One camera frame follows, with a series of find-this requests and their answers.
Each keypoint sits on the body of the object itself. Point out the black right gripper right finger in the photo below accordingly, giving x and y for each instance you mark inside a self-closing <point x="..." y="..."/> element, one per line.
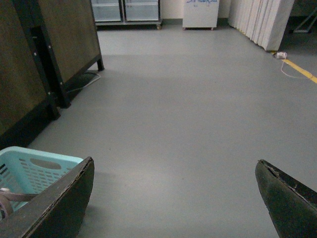
<point x="292" y="206"/>

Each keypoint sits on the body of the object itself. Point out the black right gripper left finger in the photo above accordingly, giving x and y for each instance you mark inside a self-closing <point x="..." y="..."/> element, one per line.
<point x="58" y="211"/>

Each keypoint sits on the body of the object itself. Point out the brown basket handle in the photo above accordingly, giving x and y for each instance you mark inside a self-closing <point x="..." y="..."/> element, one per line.
<point x="6" y="197"/>

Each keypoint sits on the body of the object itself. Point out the light blue plastic basket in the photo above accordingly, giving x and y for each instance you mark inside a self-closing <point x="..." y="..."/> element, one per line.
<point x="25" y="170"/>

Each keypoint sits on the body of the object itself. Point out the dark wooden display stand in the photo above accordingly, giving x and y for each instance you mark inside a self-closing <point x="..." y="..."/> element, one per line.
<point x="45" y="46"/>

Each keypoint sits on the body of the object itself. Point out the white folded partition panels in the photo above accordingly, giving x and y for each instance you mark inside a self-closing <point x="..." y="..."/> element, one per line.
<point x="262" y="21"/>

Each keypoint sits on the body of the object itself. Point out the glass door refrigerator cabinet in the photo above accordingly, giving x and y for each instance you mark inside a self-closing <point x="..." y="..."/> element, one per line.
<point x="127" y="12"/>

